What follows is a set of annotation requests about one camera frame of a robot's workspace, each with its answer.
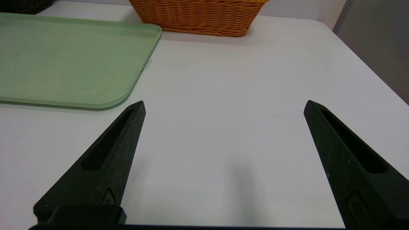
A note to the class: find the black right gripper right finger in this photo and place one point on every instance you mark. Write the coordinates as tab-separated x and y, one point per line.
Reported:
345	172

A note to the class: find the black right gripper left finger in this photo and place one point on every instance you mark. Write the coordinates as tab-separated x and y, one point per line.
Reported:
102	172

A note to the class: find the orange wicker basket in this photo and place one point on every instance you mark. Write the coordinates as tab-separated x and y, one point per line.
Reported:
198	17

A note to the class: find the dark brown wicker basket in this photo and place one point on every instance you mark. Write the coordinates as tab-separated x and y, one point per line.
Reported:
25	6

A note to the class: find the light green plastic tray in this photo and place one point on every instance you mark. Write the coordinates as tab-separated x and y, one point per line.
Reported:
70	60

